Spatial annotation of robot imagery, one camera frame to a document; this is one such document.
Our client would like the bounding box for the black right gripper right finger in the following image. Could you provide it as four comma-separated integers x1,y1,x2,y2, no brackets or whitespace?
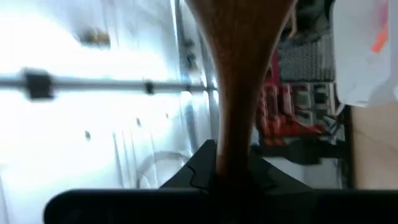
247,154,314,190

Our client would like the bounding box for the red spatula clear handle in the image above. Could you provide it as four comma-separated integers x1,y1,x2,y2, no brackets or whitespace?
375,0,390,20

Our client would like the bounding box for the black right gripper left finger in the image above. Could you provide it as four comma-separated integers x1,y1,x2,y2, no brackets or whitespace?
159,139,218,190

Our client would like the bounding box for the red background equipment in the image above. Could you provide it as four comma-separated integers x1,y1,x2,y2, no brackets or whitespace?
257,82,324,147

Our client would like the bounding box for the white plastic bin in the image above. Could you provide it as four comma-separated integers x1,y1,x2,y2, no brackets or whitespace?
331,0,398,108

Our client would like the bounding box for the steel box grater red handle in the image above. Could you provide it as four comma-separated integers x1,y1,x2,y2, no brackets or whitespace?
267,33,337,83

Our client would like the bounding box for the orange spatula clear handle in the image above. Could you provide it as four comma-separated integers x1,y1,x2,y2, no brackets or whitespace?
369,20,390,54

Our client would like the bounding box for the black aluminium table frame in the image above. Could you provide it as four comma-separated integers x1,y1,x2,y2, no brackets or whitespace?
343,105,356,190

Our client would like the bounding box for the dark brown wooden spoon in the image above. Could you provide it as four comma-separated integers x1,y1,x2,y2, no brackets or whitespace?
185,0,297,189

